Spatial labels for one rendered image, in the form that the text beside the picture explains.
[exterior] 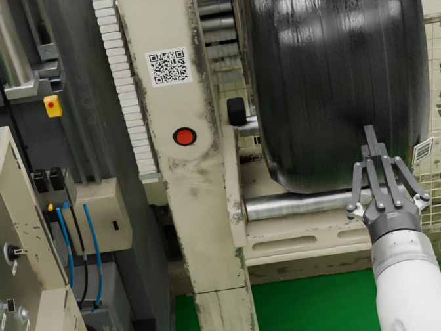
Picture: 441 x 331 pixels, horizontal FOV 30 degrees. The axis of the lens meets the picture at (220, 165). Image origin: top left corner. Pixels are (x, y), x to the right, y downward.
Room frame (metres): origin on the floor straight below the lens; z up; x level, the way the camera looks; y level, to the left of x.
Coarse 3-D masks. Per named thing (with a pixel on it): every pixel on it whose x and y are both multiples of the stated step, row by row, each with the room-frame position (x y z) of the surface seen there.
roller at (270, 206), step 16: (288, 192) 1.23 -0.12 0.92; (320, 192) 1.21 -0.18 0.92; (336, 192) 1.20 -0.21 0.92; (368, 192) 1.19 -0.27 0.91; (384, 192) 1.19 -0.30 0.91; (400, 192) 1.18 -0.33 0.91; (256, 208) 1.21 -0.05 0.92; (272, 208) 1.20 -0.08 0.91; (288, 208) 1.20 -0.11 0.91; (304, 208) 1.20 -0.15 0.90; (320, 208) 1.19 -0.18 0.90; (336, 208) 1.20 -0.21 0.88
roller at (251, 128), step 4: (248, 116) 1.51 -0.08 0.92; (252, 116) 1.51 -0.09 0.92; (256, 116) 1.50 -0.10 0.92; (248, 120) 1.50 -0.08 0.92; (252, 120) 1.49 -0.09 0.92; (256, 120) 1.49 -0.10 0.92; (244, 124) 1.49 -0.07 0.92; (248, 124) 1.49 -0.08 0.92; (252, 124) 1.49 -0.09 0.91; (256, 124) 1.49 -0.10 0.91; (240, 128) 1.49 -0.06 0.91; (244, 128) 1.48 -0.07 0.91; (248, 128) 1.48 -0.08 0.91; (252, 128) 1.48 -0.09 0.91; (256, 128) 1.48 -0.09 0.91; (240, 132) 1.48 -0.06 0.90; (244, 132) 1.48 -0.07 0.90; (248, 132) 1.48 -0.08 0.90; (252, 132) 1.48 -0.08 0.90; (256, 132) 1.48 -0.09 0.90; (240, 136) 1.49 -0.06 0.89; (244, 136) 1.49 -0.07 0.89
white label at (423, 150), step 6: (432, 138) 1.09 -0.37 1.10; (420, 144) 1.08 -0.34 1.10; (426, 144) 1.09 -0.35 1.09; (414, 150) 1.08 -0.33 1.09; (420, 150) 1.09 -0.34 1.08; (426, 150) 1.10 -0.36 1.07; (414, 156) 1.09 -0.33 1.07; (420, 156) 1.10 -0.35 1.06; (426, 156) 1.11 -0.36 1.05; (414, 162) 1.10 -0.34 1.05
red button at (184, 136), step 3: (180, 132) 1.29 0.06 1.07; (183, 132) 1.29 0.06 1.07; (186, 132) 1.29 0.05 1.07; (189, 132) 1.29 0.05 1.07; (177, 135) 1.29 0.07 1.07; (180, 135) 1.28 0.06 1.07; (183, 135) 1.28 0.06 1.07; (186, 135) 1.28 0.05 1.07; (189, 135) 1.28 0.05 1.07; (177, 138) 1.29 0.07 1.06; (180, 138) 1.29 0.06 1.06; (183, 138) 1.28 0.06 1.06; (186, 138) 1.28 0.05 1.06; (189, 138) 1.28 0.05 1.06; (192, 138) 1.29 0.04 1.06; (180, 141) 1.29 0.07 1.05; (183, 141) 1.28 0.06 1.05; (186, 141) 1.28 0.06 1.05; (189, 141) 1.28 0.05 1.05
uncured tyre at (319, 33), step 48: (240, 0) 1.26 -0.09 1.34; (288, 0) 1.17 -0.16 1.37; (336, 0) 1.15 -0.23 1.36; (384, 0) 1.14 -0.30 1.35; (288, 48) 1.12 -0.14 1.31; (336, 48) 1.11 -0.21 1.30; (384, 48) 1.10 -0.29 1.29; (288, 96) 1.09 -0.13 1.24; (336, 96) 1.08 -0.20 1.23; (384, 96) 1.07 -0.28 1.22; (288, 144) 1.09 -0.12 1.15; (336, 144) 1.08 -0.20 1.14
